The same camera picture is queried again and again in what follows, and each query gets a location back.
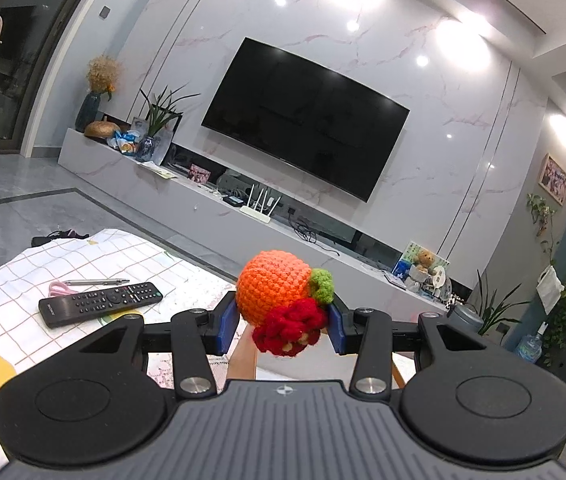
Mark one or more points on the blue snack packets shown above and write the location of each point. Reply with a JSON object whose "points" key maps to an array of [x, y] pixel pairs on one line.
{"points": [[125, 141]]}

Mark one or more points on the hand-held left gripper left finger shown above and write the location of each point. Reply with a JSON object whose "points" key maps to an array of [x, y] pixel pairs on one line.
{"points": [[226, 325]]}

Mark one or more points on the teddy bear in white pot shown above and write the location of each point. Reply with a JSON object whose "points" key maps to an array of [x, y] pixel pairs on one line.
{"points": [[423, 265]]}

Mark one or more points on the black wall television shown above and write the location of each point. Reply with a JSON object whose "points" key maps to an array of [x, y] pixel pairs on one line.
{"points": [[308, 115]]}

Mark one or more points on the small blue box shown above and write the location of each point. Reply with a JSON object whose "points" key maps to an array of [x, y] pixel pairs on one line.
{"points": [[401, 270]]}

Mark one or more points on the silver pen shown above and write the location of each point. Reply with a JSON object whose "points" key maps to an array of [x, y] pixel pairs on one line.
{"points": [[95, 281]]}

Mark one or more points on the trailing vine plant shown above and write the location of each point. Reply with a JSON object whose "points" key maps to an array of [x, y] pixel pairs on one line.
{"points": [[543, 215]]}

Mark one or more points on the large water bottle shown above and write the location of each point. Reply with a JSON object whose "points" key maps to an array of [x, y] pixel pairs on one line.
{"points": [[529, 349]]}

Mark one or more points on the pink scissors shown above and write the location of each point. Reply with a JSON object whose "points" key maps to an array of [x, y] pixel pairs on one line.
{"points": [[63, 289]]}

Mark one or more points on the yellow-green booklet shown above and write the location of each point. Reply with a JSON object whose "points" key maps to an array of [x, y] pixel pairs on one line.
{"points": [[159, 170]]}

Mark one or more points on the green printed card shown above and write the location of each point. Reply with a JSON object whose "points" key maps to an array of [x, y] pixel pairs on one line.
{"points": [[413, 251]]}

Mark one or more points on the white checked tablecloth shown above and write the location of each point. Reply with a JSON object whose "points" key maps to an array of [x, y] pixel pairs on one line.
{"points": [[23, 270]]}

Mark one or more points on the blue vase with dried flowers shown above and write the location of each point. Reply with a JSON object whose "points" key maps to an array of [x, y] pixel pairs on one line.
{"points": [[90, 105]]}

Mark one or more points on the flat notebook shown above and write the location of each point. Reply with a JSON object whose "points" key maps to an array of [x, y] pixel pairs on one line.
{"points": [[394, 281]]}

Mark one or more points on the small black box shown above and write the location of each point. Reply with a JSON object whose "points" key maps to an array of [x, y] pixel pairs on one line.
{"points": [[233, 200]]}

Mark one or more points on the framed photo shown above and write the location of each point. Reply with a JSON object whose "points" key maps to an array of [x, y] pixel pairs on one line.
{"points": [[168, 140]]}

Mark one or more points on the orange cardboard box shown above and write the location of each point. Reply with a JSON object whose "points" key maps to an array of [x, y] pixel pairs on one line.
{"points": [[243, 360]]}

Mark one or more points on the brown round ornament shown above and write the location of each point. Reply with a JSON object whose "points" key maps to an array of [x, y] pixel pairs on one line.
{"points": [[101, 129]]}

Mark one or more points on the green plant in glass vase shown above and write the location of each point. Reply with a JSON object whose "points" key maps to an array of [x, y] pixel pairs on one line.
{"points": [[160, 115]]}

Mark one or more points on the long-leaved potted plant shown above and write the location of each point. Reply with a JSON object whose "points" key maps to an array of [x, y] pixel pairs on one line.
{"points": [[495, 307]]}

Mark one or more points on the pink photo card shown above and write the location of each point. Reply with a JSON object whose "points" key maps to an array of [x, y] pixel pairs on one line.
{"points": [[199, 173]]}

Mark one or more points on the wall socket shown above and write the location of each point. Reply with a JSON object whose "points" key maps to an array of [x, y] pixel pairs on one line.
{"points": [[503, 327]]}

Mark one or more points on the marble television cabinet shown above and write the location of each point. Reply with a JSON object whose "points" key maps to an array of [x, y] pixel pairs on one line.
{"points": [[203, 216]]}

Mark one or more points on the wooden framed wall picture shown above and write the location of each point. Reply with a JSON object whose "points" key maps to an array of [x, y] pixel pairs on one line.
{"points": [[555, 180]]}

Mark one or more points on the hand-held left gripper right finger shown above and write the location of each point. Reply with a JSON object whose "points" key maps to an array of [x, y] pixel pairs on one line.
{"points": [[338, 329]]}

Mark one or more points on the white router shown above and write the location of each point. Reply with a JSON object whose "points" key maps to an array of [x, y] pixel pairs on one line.
{"points": [[260, 207]]}

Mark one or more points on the grey light switch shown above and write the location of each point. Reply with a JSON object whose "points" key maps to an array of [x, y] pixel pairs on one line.
{"points": [[105, 12]]}

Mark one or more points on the white hanging bag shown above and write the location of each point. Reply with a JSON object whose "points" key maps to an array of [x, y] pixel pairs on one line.
{"points": [[550, 287]]}

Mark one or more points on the crochet orange with red flower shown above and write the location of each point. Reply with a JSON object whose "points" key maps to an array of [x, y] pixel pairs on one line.
{"points": [[273, 285]]}

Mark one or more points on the black remote control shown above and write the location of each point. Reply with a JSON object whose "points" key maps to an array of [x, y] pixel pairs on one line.
{"points": [[98, 303]]}

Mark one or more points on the grey trash bin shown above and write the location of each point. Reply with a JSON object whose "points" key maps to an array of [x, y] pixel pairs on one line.
{"points": [[465, 317]]}

